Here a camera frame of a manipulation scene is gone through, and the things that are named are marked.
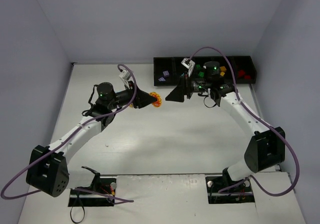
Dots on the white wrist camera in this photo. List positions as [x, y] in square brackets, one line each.
[125, 77]
[189, 64]

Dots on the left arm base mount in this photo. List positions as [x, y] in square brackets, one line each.
[91, 196]

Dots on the red arch lego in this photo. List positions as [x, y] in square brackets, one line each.
[241, 73]

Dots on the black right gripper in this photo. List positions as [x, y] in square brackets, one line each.
[188, 88]

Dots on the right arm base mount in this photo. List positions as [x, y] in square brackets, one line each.
[219, 193]

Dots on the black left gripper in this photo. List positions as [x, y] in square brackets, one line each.
[136, 98]

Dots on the green slope lego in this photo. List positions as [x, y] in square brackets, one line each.
[201, 74]

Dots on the yellow butterfly oval lego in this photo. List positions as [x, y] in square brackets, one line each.
[158, 101]

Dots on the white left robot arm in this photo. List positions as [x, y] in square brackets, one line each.
[48, 170]

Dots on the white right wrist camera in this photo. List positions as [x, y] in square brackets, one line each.
[189, 64]

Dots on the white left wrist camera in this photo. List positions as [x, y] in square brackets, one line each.
[125, 77]

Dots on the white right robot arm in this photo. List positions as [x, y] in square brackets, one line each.
[266, 147]

